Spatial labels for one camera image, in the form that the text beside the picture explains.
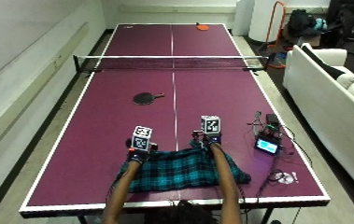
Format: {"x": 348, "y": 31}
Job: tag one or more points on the person's left hand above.
{"x": 138, "y": 153}

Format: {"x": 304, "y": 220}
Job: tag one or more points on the person's right hand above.
{"x": 211, "y": 139}

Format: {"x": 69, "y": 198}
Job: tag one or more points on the teal plaid cloth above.
{"x": 181, "y": 169}

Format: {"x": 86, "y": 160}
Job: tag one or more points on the right glove marker cube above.
{"x": 211, "y": 124}

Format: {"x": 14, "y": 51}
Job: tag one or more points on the glove marker cube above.
{"x": 211, "y": 124}
{"x": 142, "y": 138}

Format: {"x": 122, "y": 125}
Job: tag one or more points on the left glove marker cube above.
{"x": 142, "y": 138}

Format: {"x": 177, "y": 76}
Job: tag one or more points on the black table tennis paddle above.
{"x": 146, "y": 98}

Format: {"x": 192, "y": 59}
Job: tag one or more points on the the person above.
{"x": 183, "y": 213}

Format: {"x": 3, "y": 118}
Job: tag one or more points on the table tennis net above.
{"x": 173, "y": 62}

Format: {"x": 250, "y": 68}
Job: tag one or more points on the white sofa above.
{"x": 334, "y": 112}

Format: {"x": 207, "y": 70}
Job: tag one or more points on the orange table tennis paddle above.
{"x": 202, "y": 27}

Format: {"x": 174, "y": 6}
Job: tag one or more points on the black cushion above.
{"x": 322, "y": 61}

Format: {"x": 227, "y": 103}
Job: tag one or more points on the white cylindrical column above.
{"x": 264, "y": 19}

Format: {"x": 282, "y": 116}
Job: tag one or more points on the black backpack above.
{"x": 303, "y": 21}

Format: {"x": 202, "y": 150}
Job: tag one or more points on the whiteboard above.
{"x": 7, "y": 34}

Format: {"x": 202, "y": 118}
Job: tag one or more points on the black clothing pile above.
{"x": 351, "y": 21}

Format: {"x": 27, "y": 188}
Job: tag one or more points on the orange metal frame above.
{"x": 276, "y": 37}

